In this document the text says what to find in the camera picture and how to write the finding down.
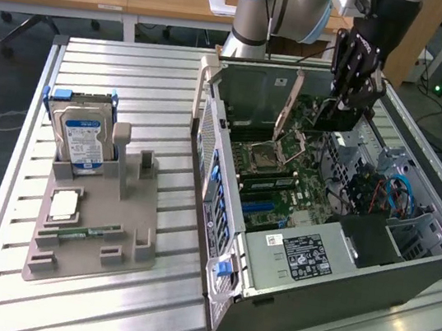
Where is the graphics card with metal bracket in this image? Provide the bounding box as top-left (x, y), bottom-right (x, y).
top-left (272, 65), bottom-right (370, 155)

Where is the white paper stack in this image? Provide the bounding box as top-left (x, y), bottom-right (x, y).
top-left (202, 0), bottom-right (239, 19)

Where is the black chair base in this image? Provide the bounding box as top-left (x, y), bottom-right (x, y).
top-left (0, 9), bottom-right (63, 66)

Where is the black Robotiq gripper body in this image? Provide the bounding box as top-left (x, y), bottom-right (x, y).
top-left (344, 0), bottom-right (422, 85)

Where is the metal socket cover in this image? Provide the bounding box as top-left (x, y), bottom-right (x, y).
top-left (274, 124), bottom-right (310, 158)

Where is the grey power supply unit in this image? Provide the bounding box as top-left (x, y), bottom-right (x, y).
top-left (234, 208), bottom-right (365, 313)

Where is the blue case release latch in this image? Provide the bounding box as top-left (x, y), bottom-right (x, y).
top-left (214, 259), bottom-right (230, 279)

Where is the CPU socket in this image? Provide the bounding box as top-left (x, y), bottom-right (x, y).
top-left (247, 138), bottom-right (286, 175)

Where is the wooden cabinet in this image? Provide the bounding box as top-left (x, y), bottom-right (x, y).
top-left (315, 0), bottom-right (442, 96)

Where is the green motherboard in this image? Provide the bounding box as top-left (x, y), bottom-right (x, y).
top-left (212, 110), bottom-right (355, 241)

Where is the metal disk bay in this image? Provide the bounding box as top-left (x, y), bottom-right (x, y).
top-left (380, 201), bottom-right (442, 268)

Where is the green RAM stick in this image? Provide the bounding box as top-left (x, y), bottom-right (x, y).
top-left (37, 217), bottom-right (123, 249)

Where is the grey parts rack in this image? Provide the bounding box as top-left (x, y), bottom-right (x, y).
top-left (20, 110), bottom-right (176, 302)

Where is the black plastic shroud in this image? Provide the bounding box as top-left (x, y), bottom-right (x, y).
top-left (333, 210), bottom-right (410, 276)

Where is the red wire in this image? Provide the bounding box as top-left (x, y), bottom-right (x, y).
top-left (366, 175), bottom-right (387, 217)

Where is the open grey PC case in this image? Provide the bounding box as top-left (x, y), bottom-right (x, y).
top-left (160, 37), bottom-right (442, 331)

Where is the silver CPU chip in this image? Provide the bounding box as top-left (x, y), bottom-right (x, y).
top-left (47, 189), bottom-right (81, 226)

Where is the hard disk in blue caddy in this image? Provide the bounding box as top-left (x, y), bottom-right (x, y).
top-left (30, 79), bottom-right (128, 182)

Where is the black labelled RAM stick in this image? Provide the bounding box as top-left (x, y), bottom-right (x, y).
top-left (240, 171), bottom-right (298, 198)

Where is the blue expansion slot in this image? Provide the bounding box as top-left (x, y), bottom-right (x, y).
top-left (240, 197), bottom-right (276, 218)

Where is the blue wire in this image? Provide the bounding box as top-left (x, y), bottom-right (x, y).
top-left (379, 172), bottom-right (421, 222)

